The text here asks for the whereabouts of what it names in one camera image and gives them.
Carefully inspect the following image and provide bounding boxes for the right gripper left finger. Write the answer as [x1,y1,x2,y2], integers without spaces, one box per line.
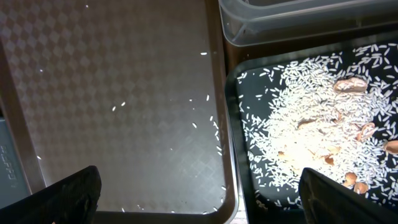
[1,166,101,224]

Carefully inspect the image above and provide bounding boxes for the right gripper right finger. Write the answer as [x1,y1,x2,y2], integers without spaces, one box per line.
[298,168,397,224]

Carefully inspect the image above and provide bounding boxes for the rice and food scraps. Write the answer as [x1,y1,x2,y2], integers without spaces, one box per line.
[239,42,397,210]

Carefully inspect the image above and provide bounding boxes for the grey plastic dish rack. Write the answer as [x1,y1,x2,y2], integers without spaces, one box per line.
[0,118,30,208]

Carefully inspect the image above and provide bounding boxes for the black rectangular tray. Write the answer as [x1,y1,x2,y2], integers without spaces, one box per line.
[224,31,397,224]

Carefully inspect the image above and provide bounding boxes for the dark brown serving tray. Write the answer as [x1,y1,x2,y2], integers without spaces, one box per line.
[1,1,239,223]

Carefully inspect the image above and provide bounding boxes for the clear plastic bin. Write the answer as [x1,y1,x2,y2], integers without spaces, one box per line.
[218,0,397,47]

